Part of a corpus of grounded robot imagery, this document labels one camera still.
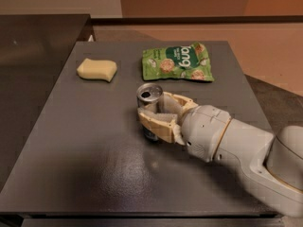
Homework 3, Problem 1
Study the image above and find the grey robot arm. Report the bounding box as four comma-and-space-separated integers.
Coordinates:
137, 89, 303, 218

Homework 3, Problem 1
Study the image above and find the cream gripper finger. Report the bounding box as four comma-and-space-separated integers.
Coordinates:
162, 92, 198, 117
137, 108, 184, 144

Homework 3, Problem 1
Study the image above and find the dark redbull can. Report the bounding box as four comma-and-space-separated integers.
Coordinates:
135, 82, 165, 143

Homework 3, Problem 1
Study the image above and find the green snack bag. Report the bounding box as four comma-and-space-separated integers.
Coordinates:
142, 42, 214, 81

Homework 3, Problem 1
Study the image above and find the yellow sponge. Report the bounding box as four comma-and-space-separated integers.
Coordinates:
77, 59, 117, 82

